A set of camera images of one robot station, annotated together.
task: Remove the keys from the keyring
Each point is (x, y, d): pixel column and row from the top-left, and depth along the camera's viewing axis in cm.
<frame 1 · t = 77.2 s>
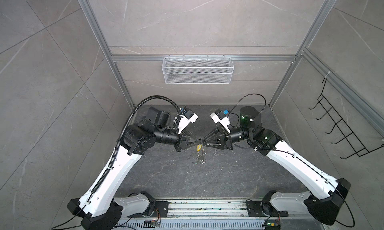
left hand: (199, 139, 56), fingers closed
right hand: (204, 142, 57), fingers open
yellow capped key: (199, 147, 60), point 35 cm above the table

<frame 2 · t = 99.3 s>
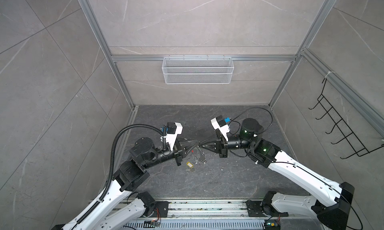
left hand: (197, 139, 54), fingers closed
right hand: (200, 145, 56), fingers closed
yellow capped key: (189, 164, 91), on the table

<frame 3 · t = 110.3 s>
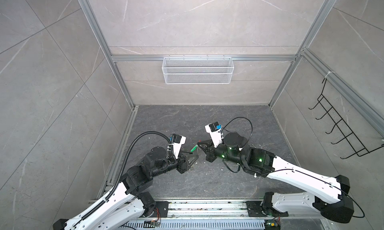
left hand: (195, 152, 63), fingers open
right hand: (198, 143, 63), fingers closed
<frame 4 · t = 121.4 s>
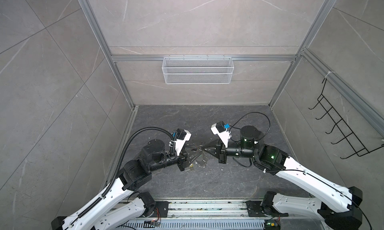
left hand: (198, 148, 58), fingers open
right hand: (203, 147, 59), fingers closed
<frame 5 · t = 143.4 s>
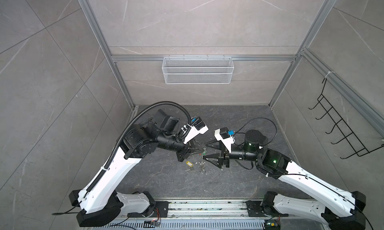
left hand: (202, 146, 54), fingers closed
right hand: (205, 149, 59), fingers open
